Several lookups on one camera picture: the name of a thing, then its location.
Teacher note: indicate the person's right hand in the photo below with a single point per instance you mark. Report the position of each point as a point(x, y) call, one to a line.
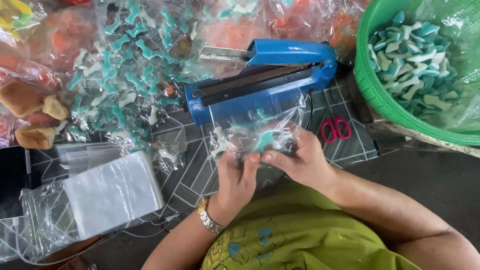
point(305, 161)

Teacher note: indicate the person's left hand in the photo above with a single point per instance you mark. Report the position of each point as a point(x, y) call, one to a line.
point(234, 187)

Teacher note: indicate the clear bag of gummy candies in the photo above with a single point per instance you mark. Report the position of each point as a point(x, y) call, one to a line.
point(255, 131)

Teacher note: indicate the black patterned mat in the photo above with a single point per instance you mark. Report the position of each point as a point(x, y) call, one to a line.
point(210, 157)

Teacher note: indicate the gold metal wristwatch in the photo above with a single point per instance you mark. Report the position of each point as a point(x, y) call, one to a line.
point(208, 217)

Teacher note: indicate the green printed shirt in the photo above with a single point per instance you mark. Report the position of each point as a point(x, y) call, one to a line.
point(296, 240)

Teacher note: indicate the blue impulse heat sealer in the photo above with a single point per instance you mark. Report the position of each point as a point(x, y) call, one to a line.
point(262, 82)

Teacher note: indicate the green plastic basket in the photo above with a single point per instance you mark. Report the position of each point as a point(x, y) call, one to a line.
point(378, 86)

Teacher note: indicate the stack of empty clear bags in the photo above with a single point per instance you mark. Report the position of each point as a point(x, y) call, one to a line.
point(112, 193)

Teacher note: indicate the pile of orange gummy bags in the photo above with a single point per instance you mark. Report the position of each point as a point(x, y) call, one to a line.
point(262, 26)

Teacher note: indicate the heap of blue white gummies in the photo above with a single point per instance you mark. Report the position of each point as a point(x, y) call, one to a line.
point(412, 63)

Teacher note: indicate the pile of blue gummy bags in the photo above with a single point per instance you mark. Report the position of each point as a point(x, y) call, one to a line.
point(127, 71)

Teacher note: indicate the clear plastic liner bag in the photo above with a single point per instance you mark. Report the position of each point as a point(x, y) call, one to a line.
point(457, 56)

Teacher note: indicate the black phone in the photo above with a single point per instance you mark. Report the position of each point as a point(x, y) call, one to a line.
point(13, 180)

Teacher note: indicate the bag of yellow gummies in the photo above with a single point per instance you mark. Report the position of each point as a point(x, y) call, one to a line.
point(17, 15)

